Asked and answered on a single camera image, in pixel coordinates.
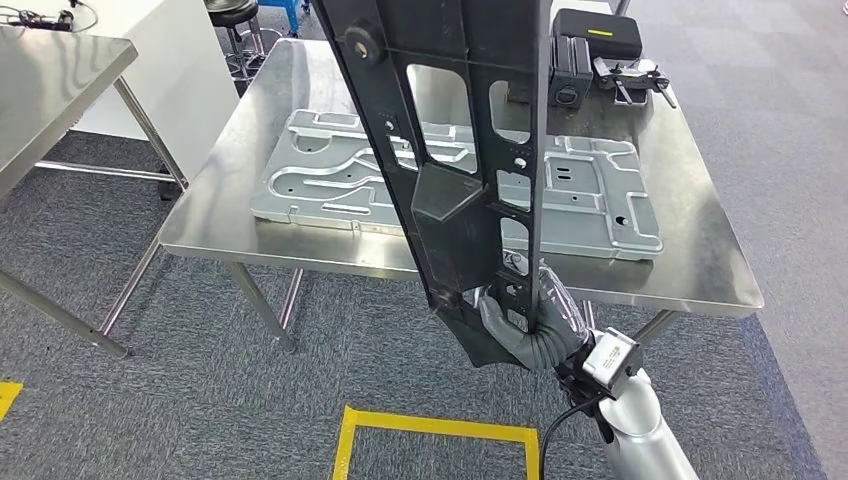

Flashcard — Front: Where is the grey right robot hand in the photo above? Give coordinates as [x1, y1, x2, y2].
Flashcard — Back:
[476, 261, 592, 367]

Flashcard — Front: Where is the black case with yellow label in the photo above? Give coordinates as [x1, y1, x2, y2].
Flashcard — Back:
[551, 7, 644, 62]

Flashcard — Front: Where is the black round stool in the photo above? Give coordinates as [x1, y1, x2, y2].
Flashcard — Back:
[203, 0, 289, 84]

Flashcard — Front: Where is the black cable bundle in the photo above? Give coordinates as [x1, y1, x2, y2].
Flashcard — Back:
[0, 5, 99, 36]

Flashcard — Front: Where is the yellow floor tape square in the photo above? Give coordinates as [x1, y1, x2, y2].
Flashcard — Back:
[0, 380, 24, 423]
[331, 405, 541, 480]

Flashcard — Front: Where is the steel workbench table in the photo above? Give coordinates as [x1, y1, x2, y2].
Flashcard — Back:
[158, 36, 764, 356]

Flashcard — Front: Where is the steel side table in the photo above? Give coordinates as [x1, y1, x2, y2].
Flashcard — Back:
[0, 26, 190, 360]

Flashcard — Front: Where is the stamped silver metal plate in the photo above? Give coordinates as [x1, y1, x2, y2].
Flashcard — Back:
[250, 109, 665, 262]

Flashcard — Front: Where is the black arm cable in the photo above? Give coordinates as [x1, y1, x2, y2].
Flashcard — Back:
[538, 390, 604, 480]

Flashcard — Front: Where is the black ribbed box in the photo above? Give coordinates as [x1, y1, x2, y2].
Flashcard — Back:
[548, 36, 595, 109]

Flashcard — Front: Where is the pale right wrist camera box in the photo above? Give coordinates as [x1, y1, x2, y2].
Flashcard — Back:
[581, 327, 645, 400]

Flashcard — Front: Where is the blue metal stand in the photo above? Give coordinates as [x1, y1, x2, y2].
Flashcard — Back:
[256, 0, 311, 38]

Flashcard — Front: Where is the black and silver clamp tool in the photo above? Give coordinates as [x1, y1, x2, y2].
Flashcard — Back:
[591, 56, 679, 109]

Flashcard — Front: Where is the white cabinet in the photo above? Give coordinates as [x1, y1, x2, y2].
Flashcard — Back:
[69, 0, 241, 183]

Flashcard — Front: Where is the black plastic panel part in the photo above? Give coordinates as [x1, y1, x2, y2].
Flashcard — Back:
[311, 0, 554, 369]

